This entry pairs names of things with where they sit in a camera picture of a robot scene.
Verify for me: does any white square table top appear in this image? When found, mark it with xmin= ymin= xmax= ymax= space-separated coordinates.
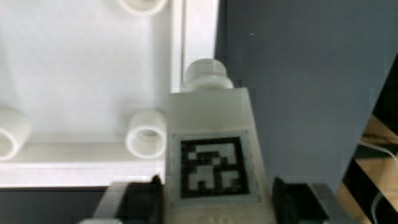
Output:
xmin=0 ymin=0 xmax=221 ymax=188

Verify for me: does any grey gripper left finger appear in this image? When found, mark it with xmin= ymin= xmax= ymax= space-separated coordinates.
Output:
xmin=79 ymin=175 xmax=164 ymax=224

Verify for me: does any white table leg front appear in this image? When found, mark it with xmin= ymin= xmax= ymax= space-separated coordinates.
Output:
xmin=166 ymin=59 xmax=278 ymax=224

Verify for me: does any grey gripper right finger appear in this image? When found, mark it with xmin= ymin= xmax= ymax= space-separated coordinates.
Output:
xmin=272 ymin=177 xmax=356 ymax=224

